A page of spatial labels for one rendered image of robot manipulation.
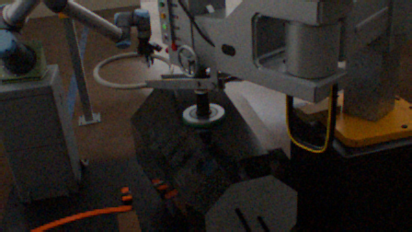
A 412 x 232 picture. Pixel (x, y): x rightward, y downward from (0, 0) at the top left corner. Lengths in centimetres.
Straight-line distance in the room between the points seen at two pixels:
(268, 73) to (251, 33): 16
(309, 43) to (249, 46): 27
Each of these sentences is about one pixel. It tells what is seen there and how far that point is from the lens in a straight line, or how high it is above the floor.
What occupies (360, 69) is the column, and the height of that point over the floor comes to 103.
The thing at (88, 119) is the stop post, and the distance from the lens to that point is 426.
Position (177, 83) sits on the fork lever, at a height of 99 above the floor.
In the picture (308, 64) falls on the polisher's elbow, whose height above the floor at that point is 128.
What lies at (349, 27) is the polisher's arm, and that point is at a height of 137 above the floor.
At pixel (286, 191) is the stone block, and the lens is 196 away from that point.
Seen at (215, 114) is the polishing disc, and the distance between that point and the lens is 221.
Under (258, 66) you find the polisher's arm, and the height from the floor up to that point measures 122.
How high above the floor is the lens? 183
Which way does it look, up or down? 27 degrees down
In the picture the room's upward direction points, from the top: 5 degrees counter-clockwise
